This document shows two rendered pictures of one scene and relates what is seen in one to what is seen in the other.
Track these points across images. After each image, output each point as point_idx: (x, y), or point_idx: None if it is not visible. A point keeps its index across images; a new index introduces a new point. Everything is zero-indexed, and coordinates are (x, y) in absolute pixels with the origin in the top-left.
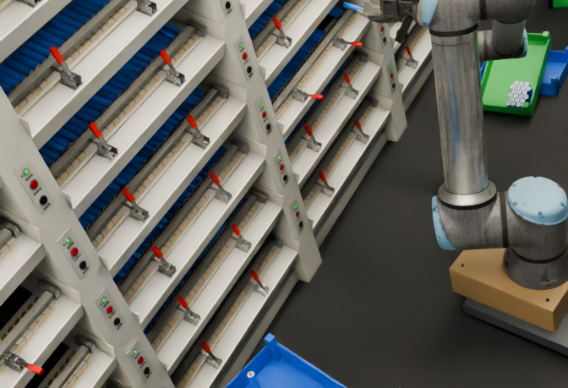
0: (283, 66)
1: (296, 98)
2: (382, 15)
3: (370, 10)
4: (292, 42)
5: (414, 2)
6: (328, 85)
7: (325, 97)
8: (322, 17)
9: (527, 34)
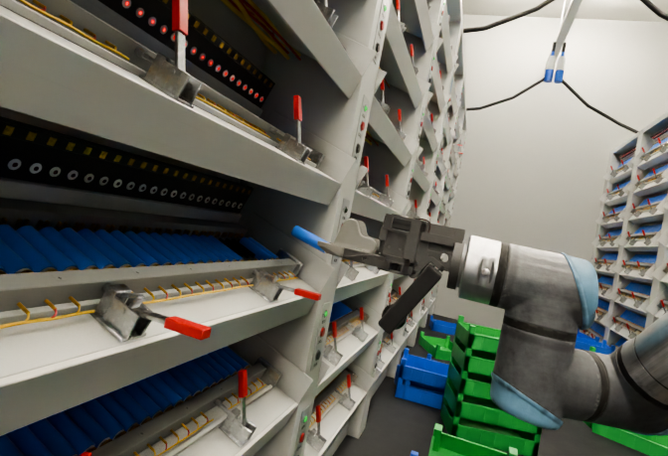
0: (126, 131)
1: (103, 318)
2: (377, 254)
3: (353, 240)
4: (193, 105)
5: (459, 236)
6: (191, 392)
7: (177, 412)
8: (271, 176)
9: (479, 446)
